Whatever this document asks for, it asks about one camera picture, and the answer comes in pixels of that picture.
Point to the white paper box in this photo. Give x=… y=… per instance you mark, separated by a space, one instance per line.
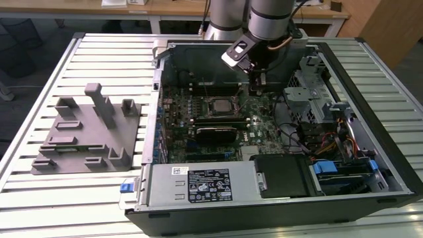
x=114 y=3

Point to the grey power supply unit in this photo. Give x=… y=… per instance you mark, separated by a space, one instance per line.
x=165 y=183

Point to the grey chair base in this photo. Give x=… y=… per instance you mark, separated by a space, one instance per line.
x=6 y=95

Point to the silver CPU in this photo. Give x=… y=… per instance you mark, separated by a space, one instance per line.
x=222 y=104

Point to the silver finned heat sink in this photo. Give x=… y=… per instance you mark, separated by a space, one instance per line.
x=250 y=151

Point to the wooden cabinet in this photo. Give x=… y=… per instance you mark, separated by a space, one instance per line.
x=390 y=24

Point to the black open PC case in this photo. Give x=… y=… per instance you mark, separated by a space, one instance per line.
x=232 y=220

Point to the small black box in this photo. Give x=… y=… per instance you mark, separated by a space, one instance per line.
x=337 y=6

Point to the small white box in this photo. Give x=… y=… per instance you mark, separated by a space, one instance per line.
x=137 y=2

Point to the dark office chair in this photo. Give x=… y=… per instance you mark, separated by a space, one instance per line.
x=21 y=49

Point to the blue case latch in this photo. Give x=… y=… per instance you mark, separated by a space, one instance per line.
x=126 y=188

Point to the blue disk carrier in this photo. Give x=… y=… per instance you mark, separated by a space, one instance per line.
x=326 y=168

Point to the black graphics card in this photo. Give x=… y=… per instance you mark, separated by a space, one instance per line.
x=216 y=135

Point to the black plastic shroud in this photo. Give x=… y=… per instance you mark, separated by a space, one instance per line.
x=285 y=176

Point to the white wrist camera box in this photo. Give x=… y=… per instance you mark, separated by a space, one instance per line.
x=237 y=53

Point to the blue plastic tab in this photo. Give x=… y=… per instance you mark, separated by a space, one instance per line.
x=374 y=166

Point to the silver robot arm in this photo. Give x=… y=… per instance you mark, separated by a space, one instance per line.
x=268 y=22

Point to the metal drive cage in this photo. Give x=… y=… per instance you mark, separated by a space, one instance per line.
x=304 y=99

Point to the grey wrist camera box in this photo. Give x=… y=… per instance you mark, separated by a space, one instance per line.
x=301 y=38

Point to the grey parts rack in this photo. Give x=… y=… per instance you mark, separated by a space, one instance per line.
x=95 y=138

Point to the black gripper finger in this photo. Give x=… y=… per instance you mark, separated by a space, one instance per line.
x=258 y=90

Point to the green RAM stick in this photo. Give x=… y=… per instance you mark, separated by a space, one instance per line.
x=78 y=149

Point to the green motherboard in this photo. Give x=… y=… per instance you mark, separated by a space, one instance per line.
x=265 y=143

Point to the black RAM slot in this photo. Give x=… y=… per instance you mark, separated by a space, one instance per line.
x=216 y=88
x=216 y=92
x=216 y=85

